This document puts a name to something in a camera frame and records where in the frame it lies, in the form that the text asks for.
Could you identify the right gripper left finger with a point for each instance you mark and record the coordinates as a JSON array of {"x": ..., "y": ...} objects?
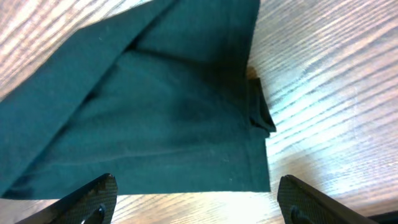
[{"x": 93, "y": 203}]

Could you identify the black t-shirt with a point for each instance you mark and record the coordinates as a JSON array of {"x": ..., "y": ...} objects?
[{"x": 157, "y": 96}]

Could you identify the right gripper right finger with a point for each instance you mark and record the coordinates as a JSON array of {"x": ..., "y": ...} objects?
[{"x": 299, "y": 202}]

